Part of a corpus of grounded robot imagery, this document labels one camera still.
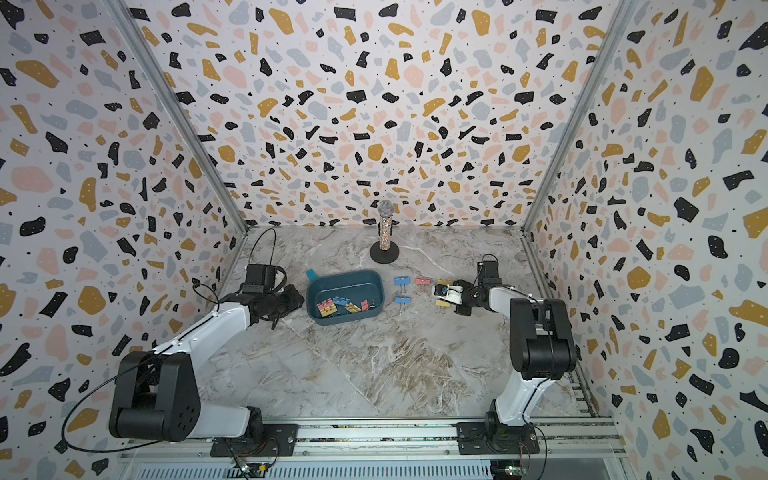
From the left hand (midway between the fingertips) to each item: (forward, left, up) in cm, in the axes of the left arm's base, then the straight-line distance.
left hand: (304, 297), depth 90 cm
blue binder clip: (+12, -30, -8) cm, 33 cm away
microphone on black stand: (+22, -24, -5) cm, 33 cm away
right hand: (+5, -45, -5) cm, 46 cm away
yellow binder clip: (+12, -45, -9) cm, 47 cm away
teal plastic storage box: (+5, -11, -9) cm, 15 cm away
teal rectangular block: (+15, +2, -9) cm, 17 cm away
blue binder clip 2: (+3, -30, -7) cm, 31 cm away
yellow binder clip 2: (+2, -43, -8) cm, 43 cm away
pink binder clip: (+11, -37, -8) cm, 39 cm away
